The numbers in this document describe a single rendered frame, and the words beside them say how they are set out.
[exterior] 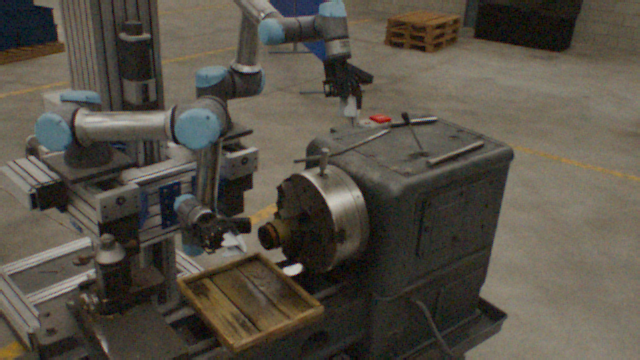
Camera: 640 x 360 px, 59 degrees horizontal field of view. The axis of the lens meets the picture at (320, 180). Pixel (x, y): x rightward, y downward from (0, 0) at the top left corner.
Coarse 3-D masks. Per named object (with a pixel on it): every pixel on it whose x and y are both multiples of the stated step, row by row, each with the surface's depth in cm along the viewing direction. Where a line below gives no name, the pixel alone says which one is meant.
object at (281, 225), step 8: (272, 224) 163; (280, 224) 163; (288, 224) 166; (264, 232) 167; (272, 232) 161; (280, 232) 162; (288, 232) 163; (264, 240) 167; (272, 240) 161; (280, 240) 162; (288, 240) 164; (264, 248) 165; (272, 248) 163
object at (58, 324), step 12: (72, 300) 158; (48, 312) 156; (60, 312) 156; (72, 312) 153; (48, 324) 150; (60, 324) 151; (72, 324) 152; (84, 324) 149; (36, 336) 147; (48, 336) 147; (60, 336) 147; (72, 336) 148; (84, 336) 146; (36, 348) 145; (48, 348) 145; (60, 348) 147; (84, 348) 149; (96, 348) 141
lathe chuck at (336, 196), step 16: (304, 176) 166; (336, 176) 167; (304, 192) 168; (320, 192) 161; (336, 192) 163; (304, 208) 170; (320, 208) 164; (336, 208) 160; (352, 208) 163; (320, 224) 165; (336, 224) 159; (352, 224) 162; (352, 240) 164; (304, 256) 176; (320, 256) 169; (336, 256) 163; (352, 256) 169; (320, 272) 171
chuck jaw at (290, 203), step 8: (280, 184) 170; (288, 184) 171; (280, 192) 172; (288, 192) 170; (296, 192) 172; (280, 200) 168; (288, 200) 169; (296, 200) 171; (280, 208) 169; (288, 208) 168; (296, 208) 170; (280, 216) 166; (288, 216) 168
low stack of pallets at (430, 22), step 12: (420, 12) 986; (432, 12) 987; (396, 24) 934; (408, 24) 896; (420, 24) 888; (432, 24) 880; (444, 24) 921; (456, 24) 961; (396, 36) 929; (408, 36) 903; (420, 36) 928; (432, 36) 880; (444, 36) 931; (456, 36) 977; (408, 48) 910; (432, 48) 891
